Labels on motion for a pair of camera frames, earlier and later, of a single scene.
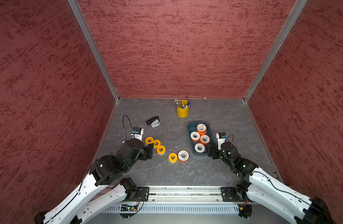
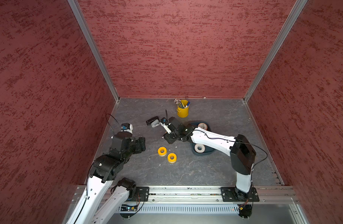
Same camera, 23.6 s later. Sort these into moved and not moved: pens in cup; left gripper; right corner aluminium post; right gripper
Moved: left gripper; right gripper
Not moved: pens in cup; right corner aluminium post
